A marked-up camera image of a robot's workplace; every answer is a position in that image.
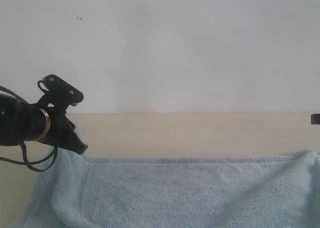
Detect light blue fluffy towel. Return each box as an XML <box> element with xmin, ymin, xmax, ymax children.
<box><xmin>12</xmin><ymin>150</ymin><xmax>320</xmax><ymax>227</ymax></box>

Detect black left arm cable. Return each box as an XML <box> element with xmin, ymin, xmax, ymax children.
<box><xmin>0</xmin><ymin>85</ymin><xmax>60</xmax><ymax>172</ymax></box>

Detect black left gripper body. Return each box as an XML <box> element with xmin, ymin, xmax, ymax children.
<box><xmin>41</xmin><ymin>115</ymin><xmax>88</xmax><ymax>154</ymax></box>

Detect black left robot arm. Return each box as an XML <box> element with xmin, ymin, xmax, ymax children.
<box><xmin>0</xmin><ymin>85</ymin><xmax>88</xmax><ymax>155</ymax></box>

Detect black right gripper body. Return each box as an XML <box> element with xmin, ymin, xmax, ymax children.
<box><xmin>310</xmin><ymin>114</ymin><xmax>320</xmax><ymax>125</ymax></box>

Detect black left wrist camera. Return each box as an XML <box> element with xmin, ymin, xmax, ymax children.
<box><xmin>37</xmin><ymin>74</ymin><xmax>84</xmax><ymax>114</ymax></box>

